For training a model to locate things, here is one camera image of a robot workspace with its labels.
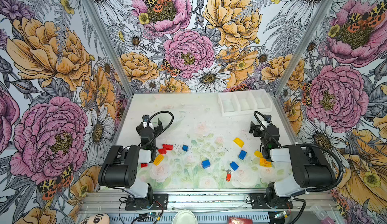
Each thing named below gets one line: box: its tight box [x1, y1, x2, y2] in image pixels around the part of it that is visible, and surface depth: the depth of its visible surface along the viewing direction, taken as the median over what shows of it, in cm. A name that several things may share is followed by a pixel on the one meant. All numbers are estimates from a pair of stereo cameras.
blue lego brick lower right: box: [229, 161, 240, 172], surface depth 87 cm
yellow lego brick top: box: [232, 137, 245, 148], surface depth 96 cm
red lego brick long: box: [162, 143, 174, 151], surface depth 93 cm
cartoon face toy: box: [80, 212, 111, 224], surface depth 65 cm
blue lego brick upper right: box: [238, 149, 248, 161], surface depth 91 cm
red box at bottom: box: [227, 216, 253, 224], surface depth 67 cm
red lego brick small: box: [157, 147, 167, 155], surface depth 91 cm
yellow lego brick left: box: [153, 153, 165, 166], surface depth 89 cm
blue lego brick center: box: [201, 159, 211, 170], surface depth 87 cm
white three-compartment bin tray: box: [217, 89, 273, 117], surface depth 114 cm
